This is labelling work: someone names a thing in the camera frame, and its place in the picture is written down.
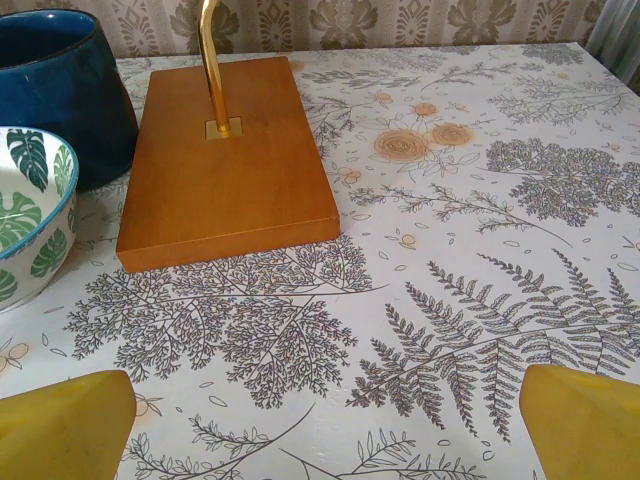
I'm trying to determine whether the dark blue ceramic mug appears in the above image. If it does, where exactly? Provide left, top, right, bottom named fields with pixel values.
left=0, top=10, right=140, bottom=192

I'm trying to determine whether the floral print table cover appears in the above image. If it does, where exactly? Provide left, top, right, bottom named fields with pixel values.
left=0, top=42, right=640, bottom=480

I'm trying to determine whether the gold wire stand wooden base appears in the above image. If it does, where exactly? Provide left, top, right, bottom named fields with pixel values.
left=115, top=0, right=341, bottom=274

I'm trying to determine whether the green leaf print bowl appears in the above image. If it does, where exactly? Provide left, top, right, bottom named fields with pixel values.
left=0, top=126, right=80, bottom=314

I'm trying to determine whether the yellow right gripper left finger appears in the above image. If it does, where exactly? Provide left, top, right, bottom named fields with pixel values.
left=0, top=369, right=137, bottom=480

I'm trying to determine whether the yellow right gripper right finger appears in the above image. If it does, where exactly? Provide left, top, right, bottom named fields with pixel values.
left=519, top=363, right=640, bottom=480

